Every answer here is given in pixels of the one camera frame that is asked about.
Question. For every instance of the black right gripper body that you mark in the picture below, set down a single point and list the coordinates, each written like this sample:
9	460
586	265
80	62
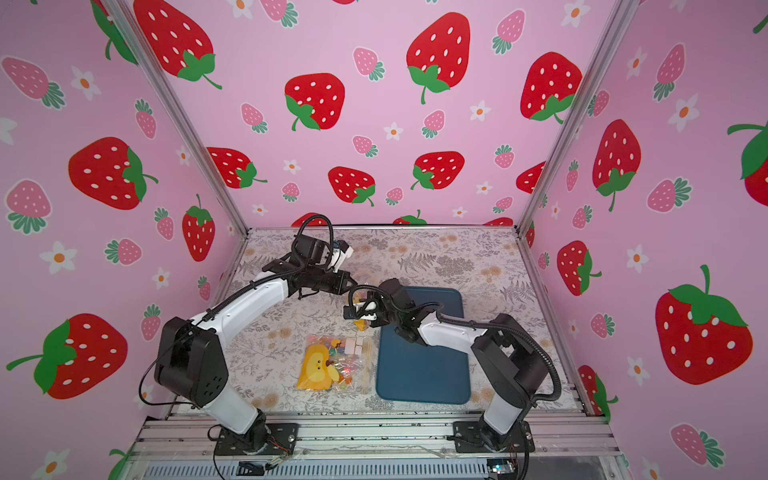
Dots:
372	309

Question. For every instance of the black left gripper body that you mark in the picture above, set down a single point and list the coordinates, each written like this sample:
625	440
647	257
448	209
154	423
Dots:
324	280

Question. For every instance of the ziploc bag with yellow duck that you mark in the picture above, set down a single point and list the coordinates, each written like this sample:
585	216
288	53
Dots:
337	363

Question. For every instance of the clear ziploc candy bag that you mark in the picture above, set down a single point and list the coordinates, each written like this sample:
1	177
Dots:
365	309

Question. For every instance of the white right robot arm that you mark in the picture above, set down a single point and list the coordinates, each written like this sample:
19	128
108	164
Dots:
519	371

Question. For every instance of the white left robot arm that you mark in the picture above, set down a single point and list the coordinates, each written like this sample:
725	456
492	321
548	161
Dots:
191	361

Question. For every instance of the teal plastic tray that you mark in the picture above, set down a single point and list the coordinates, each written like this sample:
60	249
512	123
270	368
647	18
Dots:
409	372

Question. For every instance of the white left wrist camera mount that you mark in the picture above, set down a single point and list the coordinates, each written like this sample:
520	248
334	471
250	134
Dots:
339	253

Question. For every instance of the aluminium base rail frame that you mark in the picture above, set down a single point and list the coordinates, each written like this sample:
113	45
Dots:
391	445

